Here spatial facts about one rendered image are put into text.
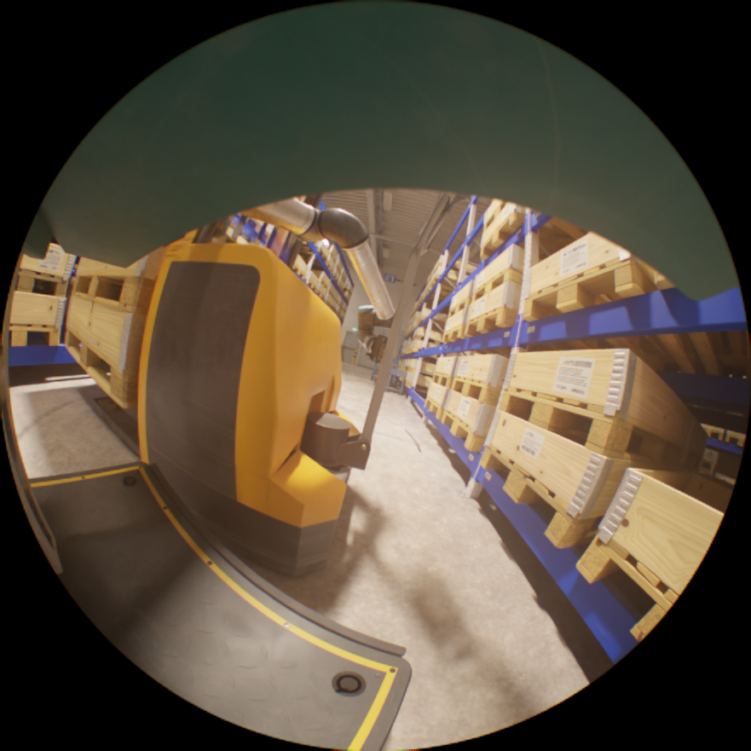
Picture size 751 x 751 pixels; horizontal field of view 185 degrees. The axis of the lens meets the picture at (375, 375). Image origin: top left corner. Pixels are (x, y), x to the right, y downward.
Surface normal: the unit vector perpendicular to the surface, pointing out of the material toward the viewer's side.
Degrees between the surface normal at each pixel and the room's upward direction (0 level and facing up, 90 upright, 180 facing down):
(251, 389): 90
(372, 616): 0
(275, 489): 90
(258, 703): 0
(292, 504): 90
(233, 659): 0
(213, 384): 90
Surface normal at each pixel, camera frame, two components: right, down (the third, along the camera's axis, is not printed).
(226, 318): -0.03, 0.06
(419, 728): 0.26, -0.96
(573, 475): -0.96, -0.26
